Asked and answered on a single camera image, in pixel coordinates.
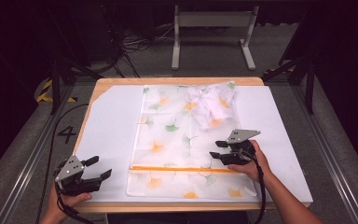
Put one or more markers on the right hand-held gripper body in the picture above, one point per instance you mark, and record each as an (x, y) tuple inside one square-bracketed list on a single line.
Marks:
[(239, 152)]

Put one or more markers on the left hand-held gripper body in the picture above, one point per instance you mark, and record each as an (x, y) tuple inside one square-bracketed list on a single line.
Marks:
[(74, 183)]

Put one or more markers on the white garment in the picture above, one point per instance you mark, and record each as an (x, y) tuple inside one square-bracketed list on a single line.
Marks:
[(211, 105)]

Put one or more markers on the leaf print mesh laundry bag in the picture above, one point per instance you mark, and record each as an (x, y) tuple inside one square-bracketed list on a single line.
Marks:
[(167, 146)]

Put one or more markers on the person's right hand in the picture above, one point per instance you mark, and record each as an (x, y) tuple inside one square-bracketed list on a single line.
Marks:
[(256, 168)]

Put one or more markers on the person's left hand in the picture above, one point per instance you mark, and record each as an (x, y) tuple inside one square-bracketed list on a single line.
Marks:
[(59, 205)]

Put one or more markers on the white table mat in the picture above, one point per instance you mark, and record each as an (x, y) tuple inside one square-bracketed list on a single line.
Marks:
[(112, 133)]

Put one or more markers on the wooden table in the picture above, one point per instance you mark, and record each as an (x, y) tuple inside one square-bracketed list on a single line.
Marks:
[(180, 81)]

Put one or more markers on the yellow black hazard tape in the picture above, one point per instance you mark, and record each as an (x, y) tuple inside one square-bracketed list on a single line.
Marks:
[(45, 93)]

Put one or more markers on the black metal stand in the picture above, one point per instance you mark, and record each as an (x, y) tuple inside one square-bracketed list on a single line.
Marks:
[(304, 74), (59, 77)]

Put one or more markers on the grey metal stand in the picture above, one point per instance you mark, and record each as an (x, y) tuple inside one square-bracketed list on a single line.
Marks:
[(214, 20)]

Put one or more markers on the aluminium floor rail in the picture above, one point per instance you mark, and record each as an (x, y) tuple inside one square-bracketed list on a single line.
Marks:
[(34, 155), (326, 149)]

